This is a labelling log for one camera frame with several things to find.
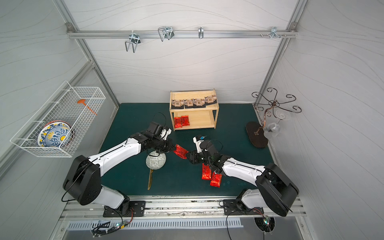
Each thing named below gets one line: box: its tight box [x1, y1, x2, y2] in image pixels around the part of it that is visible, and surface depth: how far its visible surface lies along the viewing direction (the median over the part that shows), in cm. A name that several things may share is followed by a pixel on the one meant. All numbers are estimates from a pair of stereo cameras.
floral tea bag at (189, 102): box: [183, 99, 194, 107], surface depth 95 cm
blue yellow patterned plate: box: [37, 120, 75, 148], surface depth 62 cm
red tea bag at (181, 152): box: [173, 144, 189, 160], surface depth 86 cm
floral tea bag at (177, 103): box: [171, 99, 184, 107], surface depth 95 cm
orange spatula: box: [77, 99, 98, 116], surface depth 80 cm
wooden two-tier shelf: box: [169, 88, 220, 132], surface depth 105 cm
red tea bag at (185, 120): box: [181, 115, 190, 127], surface depth 107 cm
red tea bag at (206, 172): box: [201, 163, 212, 181], surface depth 85 cm
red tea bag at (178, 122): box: [174, 117, 183, 129], surface depth 106 cm
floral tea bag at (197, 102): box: [193, 98, 203, 106], surface depth 95 cm
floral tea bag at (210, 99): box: [204, 95, 217, 104], surface depth 97 cm
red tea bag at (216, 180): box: [210, 171, 222, 188], surface depth 83 cm
